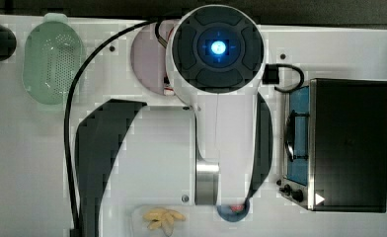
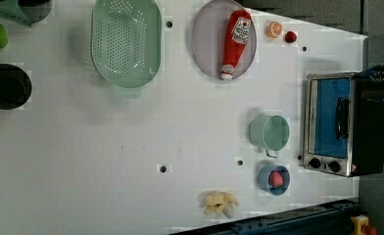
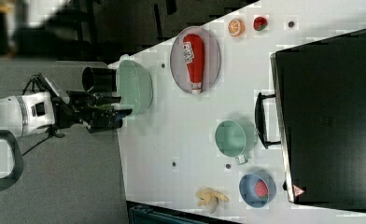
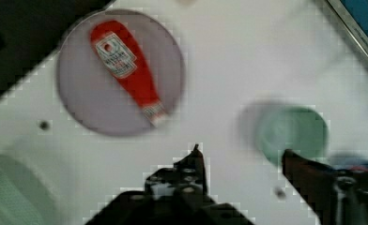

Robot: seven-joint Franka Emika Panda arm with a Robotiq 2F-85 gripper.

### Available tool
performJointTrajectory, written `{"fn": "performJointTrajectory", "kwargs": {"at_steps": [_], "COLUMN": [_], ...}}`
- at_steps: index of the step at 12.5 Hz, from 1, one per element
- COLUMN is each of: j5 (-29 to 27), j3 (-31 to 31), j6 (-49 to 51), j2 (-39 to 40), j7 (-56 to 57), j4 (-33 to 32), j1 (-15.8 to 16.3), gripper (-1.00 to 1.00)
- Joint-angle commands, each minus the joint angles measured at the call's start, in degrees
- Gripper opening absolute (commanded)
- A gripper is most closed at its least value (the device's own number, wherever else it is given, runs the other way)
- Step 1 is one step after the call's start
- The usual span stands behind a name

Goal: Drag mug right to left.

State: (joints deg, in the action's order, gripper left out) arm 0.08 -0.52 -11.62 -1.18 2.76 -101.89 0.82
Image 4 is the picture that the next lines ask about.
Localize green perforated colander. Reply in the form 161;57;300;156
0;154;60;225

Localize blue bowl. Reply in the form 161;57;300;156
329;155;368;170

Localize red ketchup bottle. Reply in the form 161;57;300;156
90;20;167;127

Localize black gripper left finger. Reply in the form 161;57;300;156
85;145;254;225

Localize grey round plate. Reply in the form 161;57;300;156
55;9;186;136

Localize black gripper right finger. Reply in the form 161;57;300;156
282;149;368;225

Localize green mug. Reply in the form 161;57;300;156
253;105;329;166

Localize black toaster oven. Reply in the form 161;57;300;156
322;0;368;62

